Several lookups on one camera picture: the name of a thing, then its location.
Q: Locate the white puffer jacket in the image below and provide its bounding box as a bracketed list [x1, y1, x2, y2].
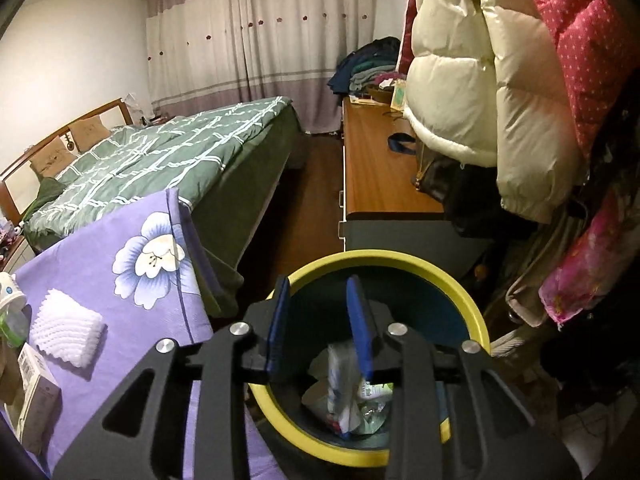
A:
[397, 0, 591, 223]

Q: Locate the printed cardboard box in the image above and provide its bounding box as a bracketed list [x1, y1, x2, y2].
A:
[0, 344, 63, 456]

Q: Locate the blue strap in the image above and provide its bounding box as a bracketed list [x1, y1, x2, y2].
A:
[387, 132, 418, 157]

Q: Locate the dotted white tissue packet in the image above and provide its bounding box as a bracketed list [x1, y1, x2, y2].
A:
[320, 342, 363, 433]

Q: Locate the yellow rimmed trash bin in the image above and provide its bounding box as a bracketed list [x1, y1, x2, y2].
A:
[248, 249, 492, 467]

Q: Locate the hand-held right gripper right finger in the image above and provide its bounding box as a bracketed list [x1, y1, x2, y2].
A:
[346, 274, 583, 480]

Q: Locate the beige and mauve curtain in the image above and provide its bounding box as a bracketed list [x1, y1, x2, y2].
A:
[142, 0, 416, 133]

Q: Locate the bed with green quilt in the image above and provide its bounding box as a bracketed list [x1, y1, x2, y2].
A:
[22, 96, 293, 253]

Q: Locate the red dotted puffer jacket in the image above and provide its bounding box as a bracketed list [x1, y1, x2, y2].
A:
[515, 0, 640, 161]

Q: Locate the pink floral cloth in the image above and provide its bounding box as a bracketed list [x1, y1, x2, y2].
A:
[539, 195, 640, 331]

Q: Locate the dark green cloth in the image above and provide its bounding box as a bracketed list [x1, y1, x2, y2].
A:
[22, 176, 66, 221]

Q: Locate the brown pillow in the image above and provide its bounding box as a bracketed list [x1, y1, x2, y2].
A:
[28, 137, 78, 178]
[67, 115, 112, 150]

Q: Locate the white foam net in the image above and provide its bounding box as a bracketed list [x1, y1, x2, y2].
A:
[31, 287, 108, 368]

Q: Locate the wooden desk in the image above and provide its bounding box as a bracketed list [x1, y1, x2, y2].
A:
[340, 96, 446, 223]

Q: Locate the pile of folded clothes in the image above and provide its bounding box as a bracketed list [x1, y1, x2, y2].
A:
[327, 36, 408, 106]

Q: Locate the black bag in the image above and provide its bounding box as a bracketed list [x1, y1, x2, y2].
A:
[412, 152, 506, 238]

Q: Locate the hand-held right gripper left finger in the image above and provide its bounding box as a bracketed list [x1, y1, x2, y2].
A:
[52, 276, 293, 480]

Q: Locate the white nightstand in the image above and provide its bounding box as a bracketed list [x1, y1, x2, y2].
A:
[0, 232, 37, 275]

